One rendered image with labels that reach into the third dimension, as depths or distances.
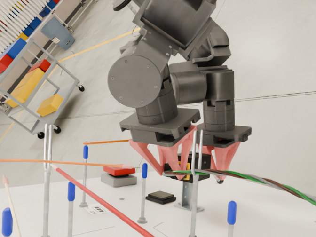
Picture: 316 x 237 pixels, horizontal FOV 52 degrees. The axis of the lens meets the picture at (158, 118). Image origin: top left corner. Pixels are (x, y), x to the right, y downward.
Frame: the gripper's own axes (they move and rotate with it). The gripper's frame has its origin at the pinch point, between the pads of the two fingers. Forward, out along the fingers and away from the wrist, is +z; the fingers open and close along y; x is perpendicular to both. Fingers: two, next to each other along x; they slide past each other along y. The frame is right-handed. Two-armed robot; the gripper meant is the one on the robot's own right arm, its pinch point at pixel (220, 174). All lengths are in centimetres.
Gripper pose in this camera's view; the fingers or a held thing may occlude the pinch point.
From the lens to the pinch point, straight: 63.3
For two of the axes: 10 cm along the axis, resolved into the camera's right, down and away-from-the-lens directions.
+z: 0.6, 9.8, 2.0
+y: 7.8, 0.8, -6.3
